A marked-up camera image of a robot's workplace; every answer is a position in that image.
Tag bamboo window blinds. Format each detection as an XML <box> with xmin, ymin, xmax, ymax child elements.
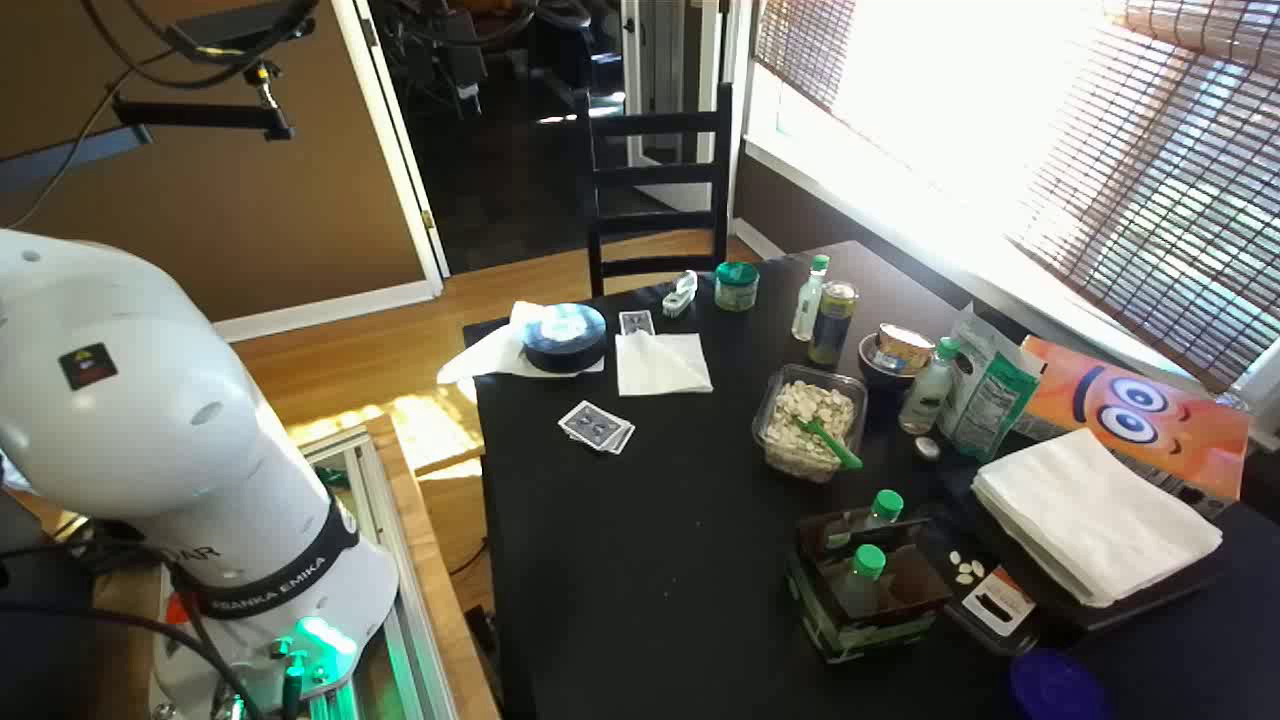
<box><xmin>753</xmin><ymin>0</ymin><xmax>1280</xmax><ymax>395</ymax></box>

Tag white folded towel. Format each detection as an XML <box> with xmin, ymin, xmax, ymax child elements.
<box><xmin>969</xmin><ymin>430</ymin><xmax>1229</xmax><ymax>614</ymax></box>

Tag cardboard box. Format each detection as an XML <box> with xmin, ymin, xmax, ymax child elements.
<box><xmin>383</xmin><ymin>384</ymin><xmax>495</xmax><ymax>577</ymax></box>

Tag blue playing card deck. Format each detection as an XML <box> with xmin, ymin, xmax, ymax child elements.
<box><xmin>558</xmin><ymin>395</ymin><xmax>642</xmax><ymax>461</ymax></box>

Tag dark blue tape roll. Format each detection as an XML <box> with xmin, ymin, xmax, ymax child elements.
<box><xmin>522</xmin><ymin>299</ymin><xmax>612</xmax><ymax>378</ymax></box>

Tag white paper sheet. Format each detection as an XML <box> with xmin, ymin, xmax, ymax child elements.
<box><xmin>437</xmin><ymin>297</ymin><xmax>612</xmax><ymax>404</ymax></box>

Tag green case of bottles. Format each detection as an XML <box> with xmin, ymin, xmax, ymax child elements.
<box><xmin>782</xmin><ymin>499</ymin><xmax>956</xmax><ymax>667</ymax></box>

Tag glass jar with green lid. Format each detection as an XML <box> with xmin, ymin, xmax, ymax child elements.
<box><xmin>709</xmin><ymin>257</ymin><xmax>766</xmax><ymax>317</ymax></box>

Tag white paper napkin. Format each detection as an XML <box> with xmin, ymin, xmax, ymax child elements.
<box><xmin>612</xmin><ymin>328</ymin><xmax>715</xmax><ymax>401</ymax></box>

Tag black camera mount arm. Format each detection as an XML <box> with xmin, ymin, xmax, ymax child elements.
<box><xmin>75</xmin><ymin>0</ymin><xmax>324</xmax><ymax>145</ymax></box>

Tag small tape dispenser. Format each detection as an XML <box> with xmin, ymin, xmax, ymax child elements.
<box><xmin>656</xmin><ymin>270</ymin><xmax>703</xmax><ymax>325</ymax></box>

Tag clear plastic food container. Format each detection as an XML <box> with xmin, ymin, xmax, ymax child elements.
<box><xmin>748</xmin><ymin>362</ymin><xmax>871</xmax><ymax>490</ymax></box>

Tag black tray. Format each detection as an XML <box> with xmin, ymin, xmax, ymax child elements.
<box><xmin>931</xmin><ymin>454</ymin><xmax>1235</xmax><ymax>636</ymax></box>

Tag small clear bottle green cap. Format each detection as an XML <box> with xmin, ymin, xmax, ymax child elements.
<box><xmin>898</xmin><ymin>338</ymin><xmax>966</xmax><ymax>440</ymax></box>

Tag white bottle with green cap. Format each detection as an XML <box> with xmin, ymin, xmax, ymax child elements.
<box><xmin>788</xmin><ymin>254</ymin><xmax>834</xmax><ymax>350</ymax></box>

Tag black wooden chair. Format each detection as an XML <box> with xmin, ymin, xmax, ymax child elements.
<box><xmin>576</xmin><ymin>79</ymin><xmax>740</xmax><ymax>304</ymax></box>

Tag green plastic spoon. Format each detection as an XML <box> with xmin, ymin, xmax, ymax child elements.
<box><xmin>791</xmin><ymin>412</ymin><xmax>869</xmax><ymax>477</ymax></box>

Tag dark jar with yellow label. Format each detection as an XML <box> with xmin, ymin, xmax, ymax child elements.
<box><xmin>804</xmin><ymin>282</ymin><xmax>866</xmax><ymax>373</ymax></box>

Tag aluminium rail robot stand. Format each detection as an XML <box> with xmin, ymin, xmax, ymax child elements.
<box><xmin>297</xmin><ymin>419</ymin><xmax>437</xmax><ymax>720</ymax></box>

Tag purple round lid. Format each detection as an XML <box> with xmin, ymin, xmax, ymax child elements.
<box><xmin>1007</xmin><ymin>649</ymin><xmax>1115</xmax><ymax>720</ymax></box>

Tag green capped bottle in case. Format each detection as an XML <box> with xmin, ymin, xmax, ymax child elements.
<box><xmin>836</xmin><ymin>540</ymin><xmax>894</xmax><ymax>621</ymax></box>
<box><xmin>866</xmin><ymin>483</ymin><xmax>911</xmax><ymax>532</ymax></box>

